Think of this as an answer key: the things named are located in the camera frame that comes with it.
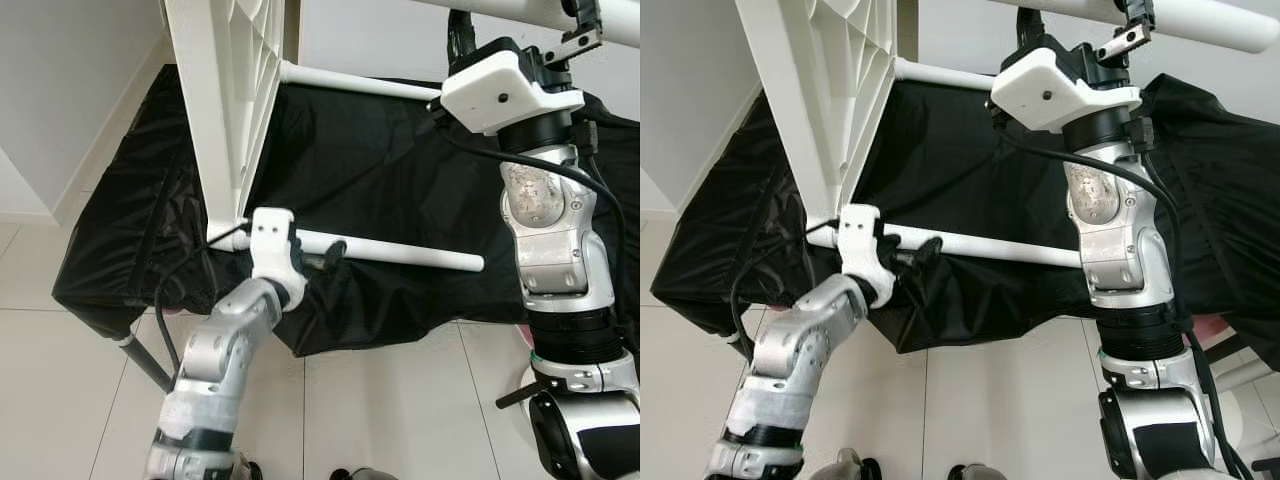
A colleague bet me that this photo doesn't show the white plastic table leg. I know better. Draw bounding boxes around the white plastic table leg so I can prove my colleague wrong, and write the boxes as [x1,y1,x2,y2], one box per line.
[280,60,447,102]
[893,56,1003,94]
[806,222,1084,270]
[208,226,487,274]
[990,0,1280,57]
[420,0,641,50]

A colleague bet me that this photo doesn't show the white plastic table top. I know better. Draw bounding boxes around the white plastic table top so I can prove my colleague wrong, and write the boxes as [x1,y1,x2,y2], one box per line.
[163,0,301,253]
[735,0,897,248]

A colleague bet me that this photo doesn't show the black table cloth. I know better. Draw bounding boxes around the black table cloth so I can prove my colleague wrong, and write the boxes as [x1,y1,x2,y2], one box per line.
[52,65,641,359]
[650,62,1280,354]

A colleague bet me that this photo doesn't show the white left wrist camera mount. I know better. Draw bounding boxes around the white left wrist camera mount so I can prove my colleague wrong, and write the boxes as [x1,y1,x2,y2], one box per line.
[248,207,307,303]
[838,203,897,307]

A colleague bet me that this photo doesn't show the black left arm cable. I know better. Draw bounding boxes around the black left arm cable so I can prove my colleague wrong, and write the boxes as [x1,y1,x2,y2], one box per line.
[730,217,843,363]
[153,222,253,377]

